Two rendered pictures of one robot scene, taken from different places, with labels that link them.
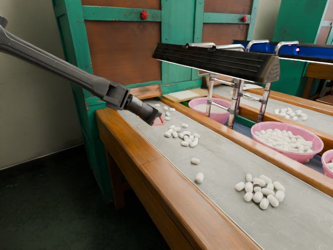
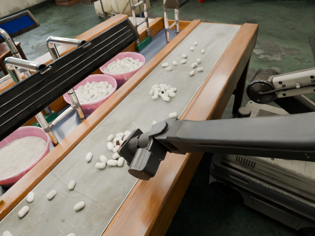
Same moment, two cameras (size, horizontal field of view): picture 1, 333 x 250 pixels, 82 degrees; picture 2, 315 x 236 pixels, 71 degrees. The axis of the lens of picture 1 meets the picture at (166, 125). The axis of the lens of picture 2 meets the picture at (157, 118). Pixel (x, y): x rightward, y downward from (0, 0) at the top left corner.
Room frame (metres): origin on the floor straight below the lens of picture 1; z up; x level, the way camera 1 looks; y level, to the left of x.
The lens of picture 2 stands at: (0.81, 0.50, 1.36)
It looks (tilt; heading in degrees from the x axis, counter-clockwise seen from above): 41 degrees down; 246
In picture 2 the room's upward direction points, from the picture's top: 7 degrees counter-clockwise
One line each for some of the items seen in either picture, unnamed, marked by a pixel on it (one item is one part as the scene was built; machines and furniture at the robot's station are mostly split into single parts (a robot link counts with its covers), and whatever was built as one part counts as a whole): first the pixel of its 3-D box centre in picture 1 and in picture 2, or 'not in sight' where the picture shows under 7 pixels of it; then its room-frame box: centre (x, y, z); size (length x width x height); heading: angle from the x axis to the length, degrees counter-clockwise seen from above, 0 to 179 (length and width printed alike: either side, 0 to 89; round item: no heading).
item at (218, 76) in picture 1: (218, 79); not in sight; (1.48, -0.41, 0.83); 0.30 x 0.06 x 0.07; 122
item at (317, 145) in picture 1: (281, 144); (93, 95); (0.70, -0.50, 0.72); 0.27 x 0.27 x 0.10
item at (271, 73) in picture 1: (197, 56); (68, 67); (0.78, -0.12, 1.08); 0.62 x 0.08 x 0.07; 32
